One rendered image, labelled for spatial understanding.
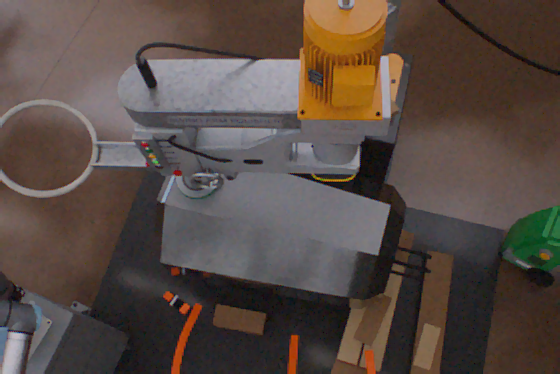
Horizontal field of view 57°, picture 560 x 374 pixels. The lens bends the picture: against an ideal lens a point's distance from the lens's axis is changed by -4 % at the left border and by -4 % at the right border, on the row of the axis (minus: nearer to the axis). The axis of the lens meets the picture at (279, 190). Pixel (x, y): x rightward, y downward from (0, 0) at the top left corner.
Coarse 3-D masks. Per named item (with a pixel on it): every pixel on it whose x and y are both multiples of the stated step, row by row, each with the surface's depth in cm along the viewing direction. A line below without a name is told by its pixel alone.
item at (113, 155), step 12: (96, 144) 246; (108, 144) 245; (120, 144) 245; (132, 144) 244; (108, 156) 247; (120, 156) 247; (132, 156) 247; (96, 168) 244; (108, 168) 244; (120, 168) 243; (132, 168) 242; (144, 168) 241
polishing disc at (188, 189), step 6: (216, 174) 262; (180, 180) 262; (186, 180) 262; (216, 180) 261; (180, 186) 261; (186, 186) 261; (192, 186) 261; (186, 192) 260; (192, 192) 259; (198, 192) 259; (204, 192) 259; (210, 192) 260
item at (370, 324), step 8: (384, 296) 304; (376, 304) 303; (384, 304) 302; (368, 312) 301; (376, 312) 301; (384, 312) 301; (368, 320) 300; (376, 320) 299; (360, 328) 298; (368, 328) 298; (376, 328) 298; (360, 336) 297; (368, 336) 296; (368, 344) 295
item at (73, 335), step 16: (48, 304) 248; (80, 304) 333; (64, 320) 245; (80, 320) 254; (96, 320) 318; (48, 336) 242; (64, 336) 244; (80, 336) 260; (96, 336) 278; (112, 336) 298; (128, 336) 322; (48, 352) 240; (64, 352) 249; (80, 352) 265; (96, 352) 284; (112, 352) 305; (32, 368) 237; (48, 368) 239; (64, 368) 254; (80, 368) 271; (96, 368) 291; (112, 368) 313
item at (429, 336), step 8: (424, 328) 306; (432, 328) 306; (424, 336) 305; (432, 336) 304; (424, 344) 303; (432, 344) 303; (416, 352) 302; (424, 352) 301; (432, 352) 301; (416, 360) 300; (424, 360) 300; (432, 360) 299
